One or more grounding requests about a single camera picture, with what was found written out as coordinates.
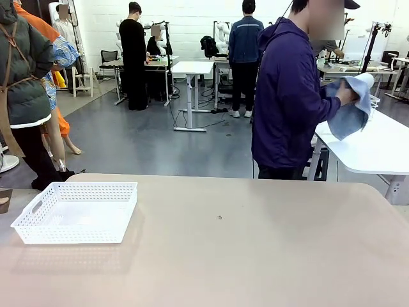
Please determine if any white rounded side table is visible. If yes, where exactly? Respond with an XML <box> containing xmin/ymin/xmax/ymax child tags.
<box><xmin>314</xmin><ymin>107</ymin><xmax>409</xmax><ymax>206</ymax></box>

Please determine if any white standing desk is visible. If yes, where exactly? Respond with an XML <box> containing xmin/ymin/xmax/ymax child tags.
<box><xmin>171</xmin><ymin>60</ymin><xmax>215</xmax><ymax>133</ymax></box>

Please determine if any mannequin in green puffer vest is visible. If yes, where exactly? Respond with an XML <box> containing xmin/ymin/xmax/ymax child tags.
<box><xmin>0</xmin><ymin>0</ymin><xmax>76</xmax><ymax>191</ymax></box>

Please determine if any white perforated plastic basket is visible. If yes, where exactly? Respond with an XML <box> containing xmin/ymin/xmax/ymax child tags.
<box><xmin>10</xmin><ymin>181</ymin><xmax>139</xmax><ymax>245</ymax></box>

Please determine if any black mesh office chair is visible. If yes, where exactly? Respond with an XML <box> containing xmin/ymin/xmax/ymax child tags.
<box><xmin>98</xmin><ymin>49</ymin><xmax>120</xmax><ymax>80</ymax></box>

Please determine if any aluminium ladder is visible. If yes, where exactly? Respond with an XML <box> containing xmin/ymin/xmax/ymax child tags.
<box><xmin>68</xmin><ymin>0</ymin><xmax>88</xmax><ymax>67</ymax></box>

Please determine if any grey workbench desk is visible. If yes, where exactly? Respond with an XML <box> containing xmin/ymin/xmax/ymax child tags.
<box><xmin>98</xmin><ymin>56</ymin><xmax>180</xmax><ymax>107</ymax></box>

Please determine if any wooden step stool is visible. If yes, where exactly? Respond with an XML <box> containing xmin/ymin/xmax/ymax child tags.
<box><xmin>71</xmin><ymin>65</ymin><xmax>95</xmax><ymax>98</ymax></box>

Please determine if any mannequin in orange and blue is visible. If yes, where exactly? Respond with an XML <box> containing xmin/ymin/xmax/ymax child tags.
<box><xmin>13</xmin><ymin>1</ymin><xmax>82</xmax><ymax>156</ymax></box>

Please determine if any person's right forearm purple sleeve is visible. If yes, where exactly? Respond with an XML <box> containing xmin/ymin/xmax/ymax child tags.
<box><xmin>318</xmin><ymin>86</ymin><xmax>343</xmax><ymax>124</ymax></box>

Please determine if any black pole stand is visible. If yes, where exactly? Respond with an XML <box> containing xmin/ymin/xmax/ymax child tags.
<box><xmin>163</xmin><ymin>20</ymin><xmax>174</xmax><ymax>97</ymax></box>

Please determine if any seated person in black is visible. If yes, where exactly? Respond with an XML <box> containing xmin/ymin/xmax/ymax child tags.
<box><xmin>146</xmin><ymin>24</ymin><xmax>173</xmax><ymax>58</ymax></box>

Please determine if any person in black clothes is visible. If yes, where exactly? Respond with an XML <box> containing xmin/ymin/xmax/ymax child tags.
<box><xmin>118</xmin><ymin>1</ymin><xmax>150</xmax><ymax>111</ymax></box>

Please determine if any black step stool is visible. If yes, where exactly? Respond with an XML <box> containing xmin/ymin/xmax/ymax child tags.
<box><xmin>307</xmin><ymin>148</ymin><xmax>330</xmax><ymax>182</ymax></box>

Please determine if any grey desk with cables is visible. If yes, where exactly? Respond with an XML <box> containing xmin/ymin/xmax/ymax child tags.
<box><xmin>213</xmin><ymin>56</ymin><xmax>237</xmax><ymax>109</ymax></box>

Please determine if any white round stand base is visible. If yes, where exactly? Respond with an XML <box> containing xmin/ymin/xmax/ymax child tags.
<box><xmin>0</xmin><ymin>154</ymin><xmax>20</xmax><ymax>174</ymax></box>

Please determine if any person in blue jacket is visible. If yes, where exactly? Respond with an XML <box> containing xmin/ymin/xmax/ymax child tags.
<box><xmin>228</xmin><ymin>0</ymin><xmax>265</xmax><ymax>118</ymax></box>

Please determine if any person's right hand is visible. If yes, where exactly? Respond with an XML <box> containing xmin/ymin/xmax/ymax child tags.
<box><xmin>335</xmin><ymin>79</ymin><xmax>360</xmax><ymax>107</ymax></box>

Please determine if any white monitor screen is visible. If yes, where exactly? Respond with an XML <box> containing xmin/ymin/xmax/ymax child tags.
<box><xmin>343</xmin><ymin>33</ymin><xmax>385</xmax><ymax>62</ymax></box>

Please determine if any black backpack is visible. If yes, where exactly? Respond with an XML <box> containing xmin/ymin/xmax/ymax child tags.
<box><xmin>199</xmin><ymin>35</ymin><xmax>220</xmax><ymax>59</ymax></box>

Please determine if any blue cloth towel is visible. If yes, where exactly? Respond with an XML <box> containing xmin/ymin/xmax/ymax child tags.
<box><xmin>321</xmin><ymin>73</ymin><xmax>376</xmax><ymax>141</ymax></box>

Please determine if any person in black cap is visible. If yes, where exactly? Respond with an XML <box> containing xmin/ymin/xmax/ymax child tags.
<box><xmin>310</xmin><ymin>0</ymin><xmax>362</xmax><ymax>61</ymax></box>

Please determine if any long grey lab desk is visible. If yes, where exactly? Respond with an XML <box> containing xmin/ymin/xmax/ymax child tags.
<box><xmin>317</xmin><ymin>61</ymin><xmax>400</xmax><ymax>93</ymax></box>

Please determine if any person in purple jacket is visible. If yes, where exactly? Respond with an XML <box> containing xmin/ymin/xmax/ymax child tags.
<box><xmin>251</xmin><ymin>0</ymin><xmax>346</xmax><ymax>180</ymax></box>

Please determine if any black tripod stand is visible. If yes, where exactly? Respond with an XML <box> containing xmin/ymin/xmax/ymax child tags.
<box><xmin>360</xmin><ymin>21</ymin><xmax>392</xmax><ymax>75</ymax></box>

